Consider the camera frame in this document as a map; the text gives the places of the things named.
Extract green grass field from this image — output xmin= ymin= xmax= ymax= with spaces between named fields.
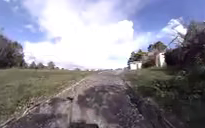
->
xmin=0 ymin=67 xmax=95 ymax=125

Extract dark clump of trees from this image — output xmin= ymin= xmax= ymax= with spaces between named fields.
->
xmin=0 ymin=28 xmax=28 ymax=70

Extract dark tall bushes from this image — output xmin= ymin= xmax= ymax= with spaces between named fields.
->
xmin=164 ymin=6 xmax=205 ymax=79

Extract small white building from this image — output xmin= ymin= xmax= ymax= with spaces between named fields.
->
xmin=129 ymin=60 xmax=143 ymax=71

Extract weedy grass verge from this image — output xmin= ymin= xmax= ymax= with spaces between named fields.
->
xmin=120 ymin=65 xmax=205 ymax=128

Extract grey gravel path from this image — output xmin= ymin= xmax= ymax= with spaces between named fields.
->
xmin=0 ymin=70 xmax=178 ymax=128

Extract row of small distant trees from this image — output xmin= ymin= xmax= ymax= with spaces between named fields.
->
xmin=26 ymin=60 xmax=63 ymax=70

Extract white building with dark opening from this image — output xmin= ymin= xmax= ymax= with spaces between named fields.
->
xmin=155 ymin=51 xmax=167 ymax=68

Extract trees behind white buildings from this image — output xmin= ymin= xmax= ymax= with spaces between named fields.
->
xmin=126 ymin=40 xmax=169 ymax=69

